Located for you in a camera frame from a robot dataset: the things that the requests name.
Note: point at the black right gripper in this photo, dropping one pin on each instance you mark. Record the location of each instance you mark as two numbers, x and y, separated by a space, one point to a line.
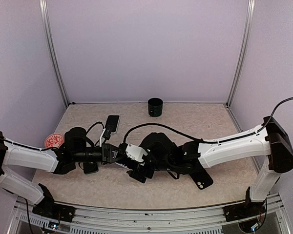
135 174

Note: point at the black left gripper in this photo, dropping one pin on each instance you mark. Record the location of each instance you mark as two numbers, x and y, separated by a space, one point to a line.
107 151

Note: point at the black phone dark edge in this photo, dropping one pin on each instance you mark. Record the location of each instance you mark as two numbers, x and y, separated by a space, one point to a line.
125 162

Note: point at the black phone green edge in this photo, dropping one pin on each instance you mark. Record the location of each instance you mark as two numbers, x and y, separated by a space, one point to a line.
90 168

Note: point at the black phone white back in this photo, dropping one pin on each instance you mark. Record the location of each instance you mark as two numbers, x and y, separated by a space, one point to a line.
112 122

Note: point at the light blue phone case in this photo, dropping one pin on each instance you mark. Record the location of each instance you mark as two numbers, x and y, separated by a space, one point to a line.
117 128

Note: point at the black phone case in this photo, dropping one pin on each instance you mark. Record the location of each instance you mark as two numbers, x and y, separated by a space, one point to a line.
202 179

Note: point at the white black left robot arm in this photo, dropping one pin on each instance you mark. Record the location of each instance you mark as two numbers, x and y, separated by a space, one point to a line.
77 147

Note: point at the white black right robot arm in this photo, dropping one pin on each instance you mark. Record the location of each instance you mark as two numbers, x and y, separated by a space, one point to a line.
268 139

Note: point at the dark green cup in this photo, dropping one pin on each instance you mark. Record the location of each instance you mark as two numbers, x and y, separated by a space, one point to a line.
155 107

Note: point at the red white patterned bowl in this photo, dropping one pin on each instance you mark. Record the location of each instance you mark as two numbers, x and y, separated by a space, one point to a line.
54 140

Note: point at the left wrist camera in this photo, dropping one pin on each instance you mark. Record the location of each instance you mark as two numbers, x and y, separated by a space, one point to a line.
107 131

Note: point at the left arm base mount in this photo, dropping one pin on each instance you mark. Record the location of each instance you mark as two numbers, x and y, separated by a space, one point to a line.
54 211

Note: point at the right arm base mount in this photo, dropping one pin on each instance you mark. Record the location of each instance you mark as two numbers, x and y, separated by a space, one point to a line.
242 210

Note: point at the front aluminium rail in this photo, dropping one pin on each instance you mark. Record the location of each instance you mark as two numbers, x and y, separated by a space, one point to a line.
96 220

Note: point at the left aluminium frame post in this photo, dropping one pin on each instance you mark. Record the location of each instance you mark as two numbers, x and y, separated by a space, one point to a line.
52 52

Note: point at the aluminium frame post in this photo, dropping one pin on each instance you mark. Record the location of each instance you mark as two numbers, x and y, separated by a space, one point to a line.
242 53
52 52

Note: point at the right aluminium frame post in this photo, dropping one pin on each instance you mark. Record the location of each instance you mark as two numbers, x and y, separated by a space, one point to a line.
242 53

